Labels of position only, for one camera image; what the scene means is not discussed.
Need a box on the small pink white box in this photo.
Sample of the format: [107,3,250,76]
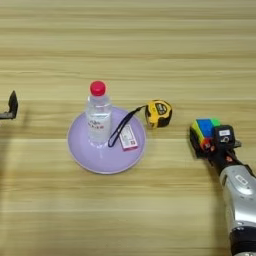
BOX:
[118,123,140,152]

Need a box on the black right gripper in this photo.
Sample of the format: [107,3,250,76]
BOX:
[188,126,246,175]

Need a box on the colourful puzzle cube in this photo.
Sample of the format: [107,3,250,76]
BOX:
[190,117,222,151]

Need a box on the yellow black tape measure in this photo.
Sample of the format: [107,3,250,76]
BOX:
[107,98,174,149]

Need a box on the clear bottle with red cap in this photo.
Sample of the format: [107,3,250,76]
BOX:
[85,80,114,148]

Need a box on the purple round plate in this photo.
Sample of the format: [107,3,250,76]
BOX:
[67,106,148,175]

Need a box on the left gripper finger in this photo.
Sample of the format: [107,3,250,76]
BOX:
[0,90,19,121]

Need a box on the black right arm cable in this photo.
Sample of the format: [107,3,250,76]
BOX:
[233,155,256,178]

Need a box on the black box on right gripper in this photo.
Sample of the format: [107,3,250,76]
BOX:
[213,124,237,148]

